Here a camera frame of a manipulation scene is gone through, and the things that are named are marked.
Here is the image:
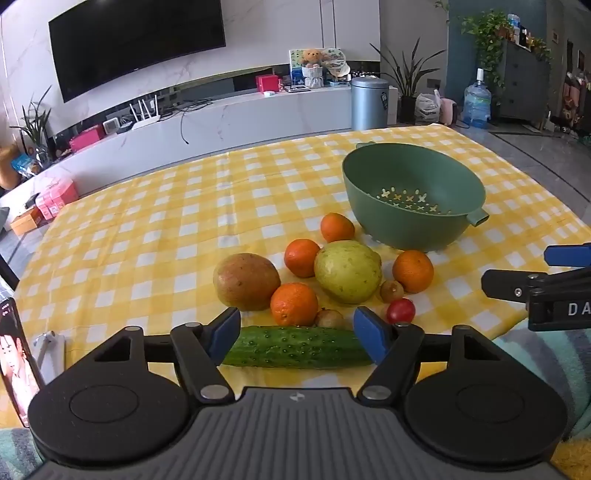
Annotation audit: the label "slender potted plant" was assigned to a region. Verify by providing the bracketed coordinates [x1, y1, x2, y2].
[10, 85, 58, 162]

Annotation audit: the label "printed picture board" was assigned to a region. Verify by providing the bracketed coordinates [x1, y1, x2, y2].
[289, 47, 345, 86]

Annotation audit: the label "smartphone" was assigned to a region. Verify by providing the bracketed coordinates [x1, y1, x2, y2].
[0, 295, 44, 428]

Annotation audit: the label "blue snack bag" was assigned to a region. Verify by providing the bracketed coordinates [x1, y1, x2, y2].
[11, 154, 40, 176]

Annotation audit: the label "teddy bear bouquet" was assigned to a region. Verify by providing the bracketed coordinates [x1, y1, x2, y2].
[300, 49, 326, 88]

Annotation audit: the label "grey-blue metal trash can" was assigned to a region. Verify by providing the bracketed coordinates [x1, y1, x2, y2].
[351, 76, 390, 131]

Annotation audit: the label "black cable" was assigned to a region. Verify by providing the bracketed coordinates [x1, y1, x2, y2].
[180, 99, 213, 145]

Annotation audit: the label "red cherry tomato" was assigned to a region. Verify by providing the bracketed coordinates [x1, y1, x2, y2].
[386, 298, 416, 325]

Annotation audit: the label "brownish yellow pear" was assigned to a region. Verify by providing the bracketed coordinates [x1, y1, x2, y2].
[213, 253, 281, 312]

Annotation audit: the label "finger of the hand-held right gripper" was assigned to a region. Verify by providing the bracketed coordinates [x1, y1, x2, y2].
[480, 267, 591, 303]
[544, 244, 591, 267]

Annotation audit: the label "black curved television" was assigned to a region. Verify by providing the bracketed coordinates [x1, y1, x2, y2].
[48, 0, 227, 103]

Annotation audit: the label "green cucumber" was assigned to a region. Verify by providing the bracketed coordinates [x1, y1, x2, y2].
[222, 325, 375, 370]

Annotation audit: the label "round paper fan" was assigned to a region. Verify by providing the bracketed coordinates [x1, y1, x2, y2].
[323, 50, 352, 77]

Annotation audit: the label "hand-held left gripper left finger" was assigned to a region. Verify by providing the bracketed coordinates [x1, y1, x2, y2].
[85, 307, 242, 404]

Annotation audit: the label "teal striped blanket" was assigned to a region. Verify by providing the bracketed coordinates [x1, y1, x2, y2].
[0, 318, 591, 480]

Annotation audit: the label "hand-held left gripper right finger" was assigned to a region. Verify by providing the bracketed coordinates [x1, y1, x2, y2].
[353, 307, 509, 404]

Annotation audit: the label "white plastic bag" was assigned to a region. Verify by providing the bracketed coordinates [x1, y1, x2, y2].
[414, 90, 441, 124]

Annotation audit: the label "trailing green potted plant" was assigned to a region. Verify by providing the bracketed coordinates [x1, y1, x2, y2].
[455, 10, 509, 88]

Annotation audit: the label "pink flat box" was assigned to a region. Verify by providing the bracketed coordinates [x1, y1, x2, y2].
[69, 124, 106, 152]

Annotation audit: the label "bottles on chest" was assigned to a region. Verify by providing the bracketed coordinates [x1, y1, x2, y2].
[505, 14, 550, 51]

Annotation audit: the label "blue water jug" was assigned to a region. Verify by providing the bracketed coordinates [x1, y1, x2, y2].
[463, 68, 491, 129]

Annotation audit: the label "green colander bowl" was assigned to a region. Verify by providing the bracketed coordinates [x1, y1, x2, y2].
[342, 142, 490, 252]

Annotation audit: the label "brown round vase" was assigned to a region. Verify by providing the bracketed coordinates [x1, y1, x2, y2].
[0, 145, 21, 190]

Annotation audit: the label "brown kiwi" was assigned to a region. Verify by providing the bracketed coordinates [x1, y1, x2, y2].
[315, 308, 345, 329]
[380, 280, 405, 304]

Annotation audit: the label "yellow-green pear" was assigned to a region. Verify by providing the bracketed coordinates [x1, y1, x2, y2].
[314, 240, 383, 304]

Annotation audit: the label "brown kiwi front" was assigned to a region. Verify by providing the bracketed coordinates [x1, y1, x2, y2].
[315, 308, 345, 329]

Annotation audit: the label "grey chest of drawers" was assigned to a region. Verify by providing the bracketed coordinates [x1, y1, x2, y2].
[501, 41, 552, 123]

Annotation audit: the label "long-leaved potted plant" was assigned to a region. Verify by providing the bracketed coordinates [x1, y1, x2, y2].
[369, 38, 446, 125]

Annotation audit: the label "yellow checkered tablecloth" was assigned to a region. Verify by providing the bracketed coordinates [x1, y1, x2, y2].
[0, 124, 591, 430]

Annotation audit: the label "orange mandarin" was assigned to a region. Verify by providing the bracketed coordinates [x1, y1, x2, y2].
[270, 282, 320, 327]
[320, 212, 355, 243]
[284, 238, 321, 278]
[392, 250, 435, 295]

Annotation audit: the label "orange cardboard box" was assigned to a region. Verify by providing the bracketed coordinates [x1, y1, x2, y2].
[9, 208, 44, 236]

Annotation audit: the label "white router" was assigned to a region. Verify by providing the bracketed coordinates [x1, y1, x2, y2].
[129, 93, 162, 130]

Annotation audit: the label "white marble TV cabinet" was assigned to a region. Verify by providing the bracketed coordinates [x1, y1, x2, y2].
[0, 85, 398, 204]

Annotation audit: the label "pink storage boxes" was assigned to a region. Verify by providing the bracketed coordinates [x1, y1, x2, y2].
[36, 178, 79, 220]

